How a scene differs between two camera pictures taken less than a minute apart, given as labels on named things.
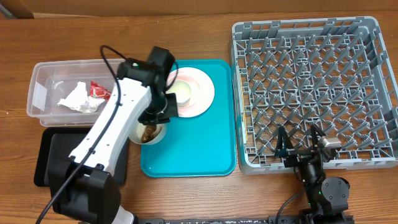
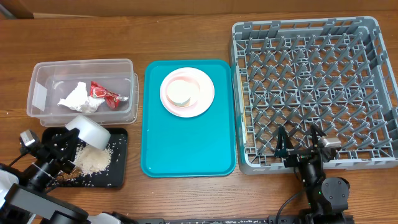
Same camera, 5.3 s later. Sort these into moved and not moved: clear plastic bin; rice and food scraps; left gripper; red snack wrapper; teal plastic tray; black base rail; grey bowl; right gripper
Moved: left gripper; grey bowl; rice and food scraps
Not moved: red snack wrapper; clear plastic bin; teal plastic tray; right gripper; black base rail
